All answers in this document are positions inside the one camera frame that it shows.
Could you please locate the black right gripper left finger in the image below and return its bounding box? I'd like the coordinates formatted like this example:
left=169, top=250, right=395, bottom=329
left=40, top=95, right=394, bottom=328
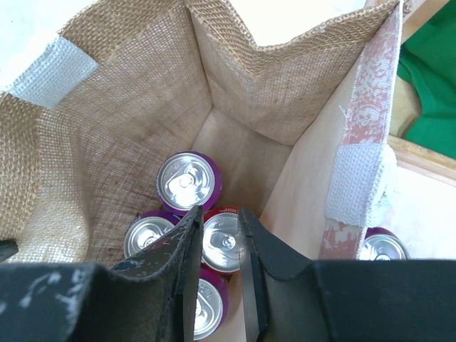
left=1, top=206, right=203, bottom=341

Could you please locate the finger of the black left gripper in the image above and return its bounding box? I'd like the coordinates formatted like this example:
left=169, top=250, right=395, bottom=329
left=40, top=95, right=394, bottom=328
left=0, top=239, right=19, bottom=262

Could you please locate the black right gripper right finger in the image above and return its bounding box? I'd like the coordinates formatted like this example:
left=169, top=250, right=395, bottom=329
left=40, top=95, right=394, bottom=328
left=238, top=208, right=455, bottom=341

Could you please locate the purple fanta can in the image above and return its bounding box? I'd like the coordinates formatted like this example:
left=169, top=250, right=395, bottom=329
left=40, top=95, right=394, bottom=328
left=156, top=151, right=222, bottom=216
left=358, top=227, right=410, bottom=261
left=123, top=209, right=181, bottom=258
left=194, top=267, right=229, bottom=341

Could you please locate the tan canvas tote bag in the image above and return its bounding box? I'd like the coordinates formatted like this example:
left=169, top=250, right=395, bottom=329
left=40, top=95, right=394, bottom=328
left=1, top=1, right=403, bottom=265

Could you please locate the red coca-cola can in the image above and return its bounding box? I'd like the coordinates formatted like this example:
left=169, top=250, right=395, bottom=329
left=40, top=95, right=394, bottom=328
left=202, top=206, right=240, bottom=274

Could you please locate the wooden clothes rack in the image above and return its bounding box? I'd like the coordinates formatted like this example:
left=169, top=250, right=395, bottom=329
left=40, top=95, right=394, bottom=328
left=388, top=0, right=455, bottom=187

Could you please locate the green tank top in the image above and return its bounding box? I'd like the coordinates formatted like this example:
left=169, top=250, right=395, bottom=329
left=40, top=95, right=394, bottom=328
left=397, top=1, right=455, bottom=158

